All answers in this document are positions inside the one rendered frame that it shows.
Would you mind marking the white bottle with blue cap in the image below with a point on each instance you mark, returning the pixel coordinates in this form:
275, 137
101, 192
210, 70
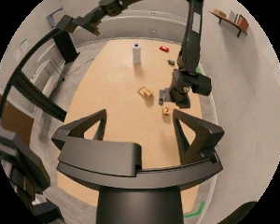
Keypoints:
136, 53

